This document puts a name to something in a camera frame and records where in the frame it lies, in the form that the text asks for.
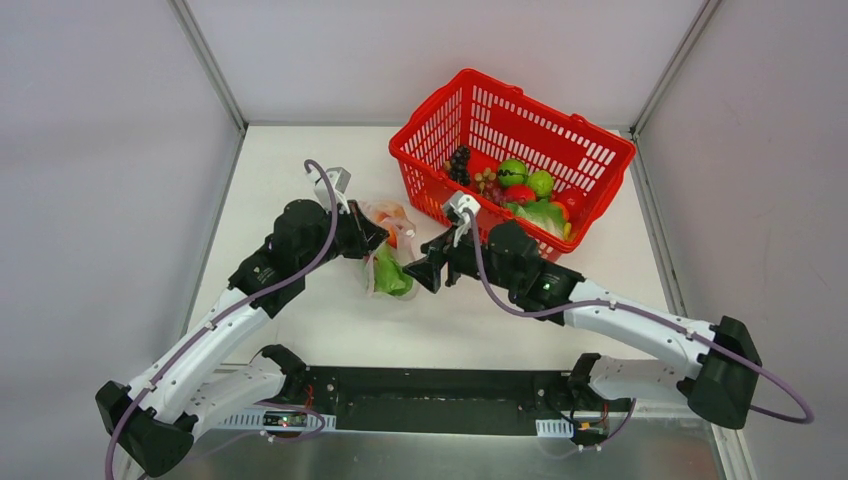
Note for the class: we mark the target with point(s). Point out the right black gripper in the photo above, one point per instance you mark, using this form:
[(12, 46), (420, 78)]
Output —
[(452, 263)]

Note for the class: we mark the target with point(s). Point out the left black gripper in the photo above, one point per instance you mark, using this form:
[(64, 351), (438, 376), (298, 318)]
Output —
[(361, 230)]

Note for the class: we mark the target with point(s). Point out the napa cabbage toy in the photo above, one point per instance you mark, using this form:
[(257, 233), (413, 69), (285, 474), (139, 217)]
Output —
[(388, 277)]

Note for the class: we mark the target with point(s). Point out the clear zip top bag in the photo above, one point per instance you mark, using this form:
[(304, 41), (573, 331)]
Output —
[(403, 253)]

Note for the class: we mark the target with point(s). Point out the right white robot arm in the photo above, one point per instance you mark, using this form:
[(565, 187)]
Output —
[(679, 342)]

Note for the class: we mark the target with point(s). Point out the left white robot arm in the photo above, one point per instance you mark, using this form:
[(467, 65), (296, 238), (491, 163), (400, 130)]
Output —
[(156, 418)]

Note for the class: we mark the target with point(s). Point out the black grape bunch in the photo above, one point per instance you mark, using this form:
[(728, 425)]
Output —
[(456, 166)]

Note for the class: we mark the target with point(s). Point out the red pepper toy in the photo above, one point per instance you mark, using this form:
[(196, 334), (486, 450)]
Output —
[(519, 194)]

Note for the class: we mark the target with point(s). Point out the green lettuce toy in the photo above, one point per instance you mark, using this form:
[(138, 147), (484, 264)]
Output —
[(550, 217)]

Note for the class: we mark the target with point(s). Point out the red plastic shopping basket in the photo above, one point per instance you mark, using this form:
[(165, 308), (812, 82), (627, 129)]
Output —
[(497, 121)]

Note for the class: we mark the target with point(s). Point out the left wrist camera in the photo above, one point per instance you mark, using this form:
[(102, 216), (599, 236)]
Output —
[(331, 192)]

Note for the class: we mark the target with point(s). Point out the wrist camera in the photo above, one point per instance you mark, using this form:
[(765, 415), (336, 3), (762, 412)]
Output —
[(462, 210), (331, 192)]

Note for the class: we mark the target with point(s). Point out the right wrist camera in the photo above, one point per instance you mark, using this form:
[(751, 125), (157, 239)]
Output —
[(462, 210)]

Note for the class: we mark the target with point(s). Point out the aluminium frame rail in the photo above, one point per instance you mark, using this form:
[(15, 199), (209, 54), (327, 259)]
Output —
[(720, 393)]

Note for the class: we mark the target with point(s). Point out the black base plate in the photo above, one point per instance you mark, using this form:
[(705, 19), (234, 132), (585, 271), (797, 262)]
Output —
[(444, 401)]

